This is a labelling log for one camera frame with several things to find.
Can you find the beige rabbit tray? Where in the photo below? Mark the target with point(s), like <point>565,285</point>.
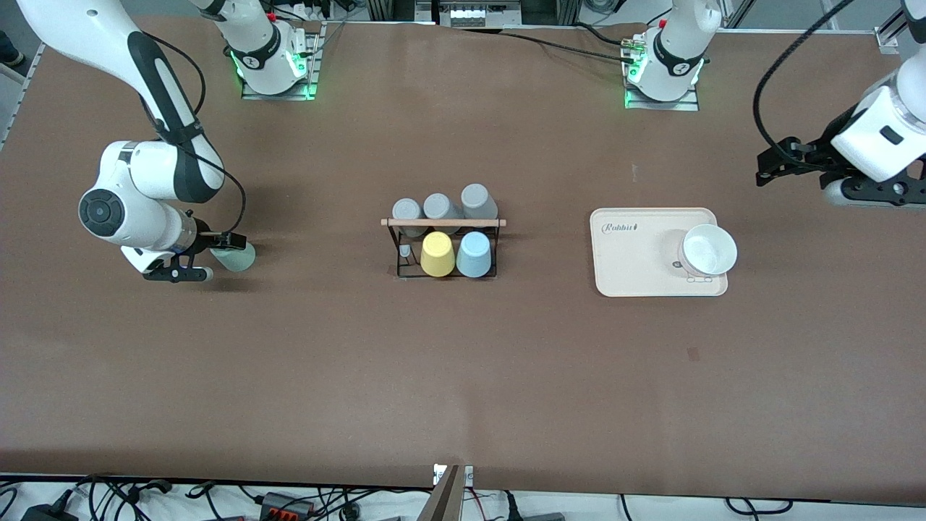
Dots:
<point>636,278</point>

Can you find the grey device white connectors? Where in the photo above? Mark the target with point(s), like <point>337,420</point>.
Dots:
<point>470,14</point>

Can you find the pale green cup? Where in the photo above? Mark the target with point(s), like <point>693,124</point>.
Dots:
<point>242,260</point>

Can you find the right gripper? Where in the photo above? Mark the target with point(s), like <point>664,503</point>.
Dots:
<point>203,242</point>

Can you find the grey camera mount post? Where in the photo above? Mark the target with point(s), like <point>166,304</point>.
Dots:
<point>443,503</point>

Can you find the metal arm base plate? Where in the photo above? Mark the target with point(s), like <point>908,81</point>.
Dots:
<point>313,69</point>
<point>687,106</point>

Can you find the yellow cup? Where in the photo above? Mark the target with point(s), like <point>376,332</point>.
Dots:
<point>438,257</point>

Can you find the light blue cup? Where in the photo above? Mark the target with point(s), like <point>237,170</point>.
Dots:
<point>474,257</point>

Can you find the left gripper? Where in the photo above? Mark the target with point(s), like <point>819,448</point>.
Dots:
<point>815,155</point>

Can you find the black terminal block red levers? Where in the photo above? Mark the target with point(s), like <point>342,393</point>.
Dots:
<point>286,505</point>

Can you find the white bowl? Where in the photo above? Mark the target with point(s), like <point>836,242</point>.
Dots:
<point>709,250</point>

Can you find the black power adapter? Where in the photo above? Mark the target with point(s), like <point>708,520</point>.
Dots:
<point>47,514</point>

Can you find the grey cup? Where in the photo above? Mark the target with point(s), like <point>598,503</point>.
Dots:
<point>406,210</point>
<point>439,206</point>
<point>477,201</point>

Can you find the aluminium frame profile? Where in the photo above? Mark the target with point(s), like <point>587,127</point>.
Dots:
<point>888,40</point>
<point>29,72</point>

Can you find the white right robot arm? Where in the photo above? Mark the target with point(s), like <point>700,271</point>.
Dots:
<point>87,29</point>

